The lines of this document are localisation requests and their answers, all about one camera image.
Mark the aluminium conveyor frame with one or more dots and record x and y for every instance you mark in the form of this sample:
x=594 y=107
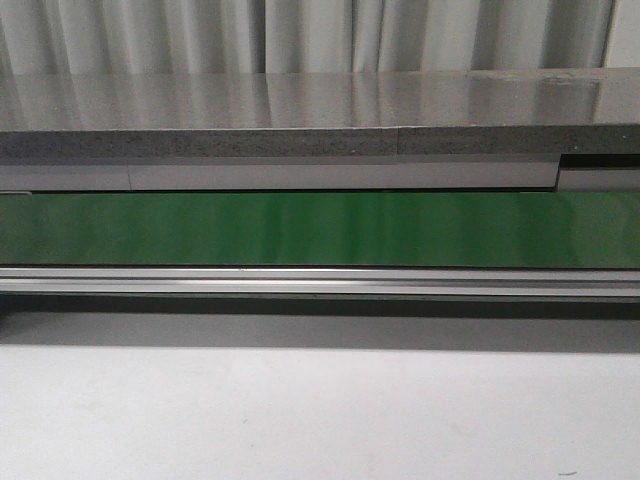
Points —
x=589 y=284

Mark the white curtain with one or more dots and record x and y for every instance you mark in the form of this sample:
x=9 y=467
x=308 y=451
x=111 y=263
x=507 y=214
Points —
x=134 y=37

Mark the grey stone counter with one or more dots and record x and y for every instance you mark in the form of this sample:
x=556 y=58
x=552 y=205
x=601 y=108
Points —
x=518 y=130

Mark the green conveyor belt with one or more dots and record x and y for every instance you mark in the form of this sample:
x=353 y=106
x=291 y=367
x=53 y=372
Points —
x=421 y=229

